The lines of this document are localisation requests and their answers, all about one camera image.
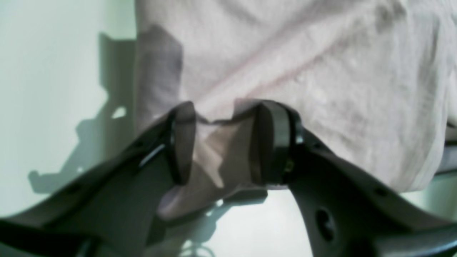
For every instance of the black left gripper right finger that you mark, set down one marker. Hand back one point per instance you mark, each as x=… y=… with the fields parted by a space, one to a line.
x=346 y=211

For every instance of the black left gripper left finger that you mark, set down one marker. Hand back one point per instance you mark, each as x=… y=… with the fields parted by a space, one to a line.
x=108 y=210

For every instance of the mauve pink T-shirt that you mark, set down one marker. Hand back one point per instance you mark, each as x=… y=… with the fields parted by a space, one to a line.
x=375 y=80

